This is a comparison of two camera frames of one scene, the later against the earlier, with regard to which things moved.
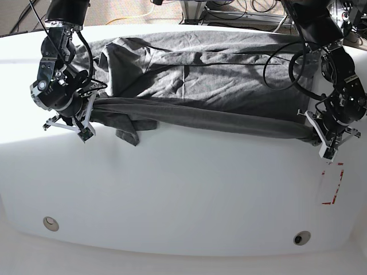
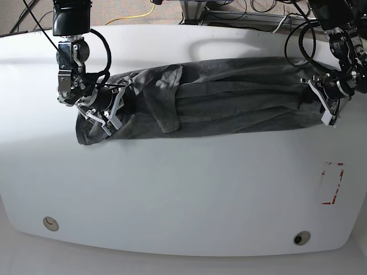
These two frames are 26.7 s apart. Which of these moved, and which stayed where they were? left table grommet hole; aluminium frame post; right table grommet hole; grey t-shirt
Moved: grey t-shirt
Stayed: left table grommet hole; aluminium frame post; right table grommet hole
